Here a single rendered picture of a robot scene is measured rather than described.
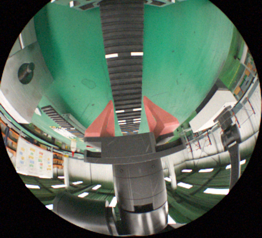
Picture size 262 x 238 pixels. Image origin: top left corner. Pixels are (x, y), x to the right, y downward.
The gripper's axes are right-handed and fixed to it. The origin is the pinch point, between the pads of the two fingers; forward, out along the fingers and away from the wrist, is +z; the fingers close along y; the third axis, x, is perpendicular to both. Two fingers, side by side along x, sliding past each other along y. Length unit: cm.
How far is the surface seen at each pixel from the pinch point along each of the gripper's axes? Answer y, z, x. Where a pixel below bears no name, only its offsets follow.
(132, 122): -0.3, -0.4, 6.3
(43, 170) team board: 290, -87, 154
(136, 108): -1.4, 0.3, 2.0
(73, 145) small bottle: 38.1, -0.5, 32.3
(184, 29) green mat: -9.7, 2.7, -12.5
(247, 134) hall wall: -743, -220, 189
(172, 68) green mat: -8.7, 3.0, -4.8
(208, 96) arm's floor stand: -37.0, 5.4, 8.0
